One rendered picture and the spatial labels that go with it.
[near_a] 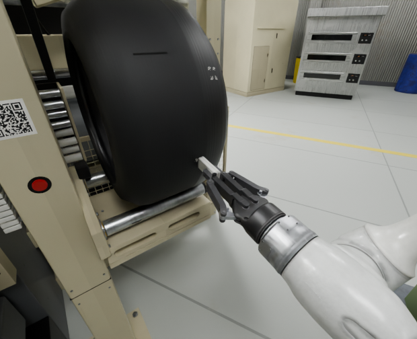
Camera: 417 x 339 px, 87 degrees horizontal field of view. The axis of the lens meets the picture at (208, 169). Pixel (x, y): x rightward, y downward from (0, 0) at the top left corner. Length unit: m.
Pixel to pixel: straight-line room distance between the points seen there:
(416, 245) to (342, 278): 0.17
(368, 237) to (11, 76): 0.72
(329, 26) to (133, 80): 5.90
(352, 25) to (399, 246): 5.89
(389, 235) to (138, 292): 1.40
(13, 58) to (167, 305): 1.35
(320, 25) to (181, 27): 5.73
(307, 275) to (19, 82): 0.61
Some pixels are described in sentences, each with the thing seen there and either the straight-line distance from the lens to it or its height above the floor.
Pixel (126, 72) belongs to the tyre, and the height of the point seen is 1.31.
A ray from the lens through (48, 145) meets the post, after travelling 0.62.
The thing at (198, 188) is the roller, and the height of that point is 0.92.
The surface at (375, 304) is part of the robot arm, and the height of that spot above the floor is 1.09.
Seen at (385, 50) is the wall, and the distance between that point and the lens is 8.63.
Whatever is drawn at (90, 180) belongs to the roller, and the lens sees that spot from 0.91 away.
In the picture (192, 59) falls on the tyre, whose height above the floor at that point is 1.32.
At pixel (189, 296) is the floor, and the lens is 1.56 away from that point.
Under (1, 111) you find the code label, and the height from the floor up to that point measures 1.24.
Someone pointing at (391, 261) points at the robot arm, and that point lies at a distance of 0.49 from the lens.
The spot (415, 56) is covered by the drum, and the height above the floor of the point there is 0.85.
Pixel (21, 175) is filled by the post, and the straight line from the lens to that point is 0.65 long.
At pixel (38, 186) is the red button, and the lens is 0.66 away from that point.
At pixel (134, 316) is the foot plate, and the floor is 0.02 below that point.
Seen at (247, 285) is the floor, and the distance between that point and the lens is 1.61.
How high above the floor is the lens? 1.37
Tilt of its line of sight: 32 degrees down
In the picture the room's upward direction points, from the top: straight up
